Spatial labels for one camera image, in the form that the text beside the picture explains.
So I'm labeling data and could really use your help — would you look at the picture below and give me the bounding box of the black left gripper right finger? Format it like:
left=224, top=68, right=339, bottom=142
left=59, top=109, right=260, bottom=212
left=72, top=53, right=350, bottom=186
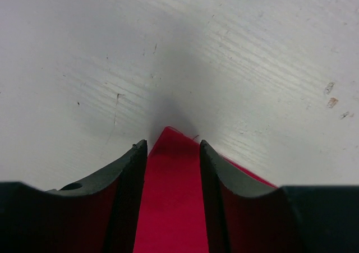
left=200, top=141, right=358, bottom=252

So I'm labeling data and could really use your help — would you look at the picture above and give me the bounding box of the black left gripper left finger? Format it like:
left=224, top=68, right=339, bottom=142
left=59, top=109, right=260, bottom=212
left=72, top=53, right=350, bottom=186
left=1, top=140, right=148, bottom=252

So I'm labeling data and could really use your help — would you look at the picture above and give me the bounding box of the red t shirt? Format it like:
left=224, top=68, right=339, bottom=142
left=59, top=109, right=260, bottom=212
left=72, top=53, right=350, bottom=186
left=132, top=126, right=278, bottom=253

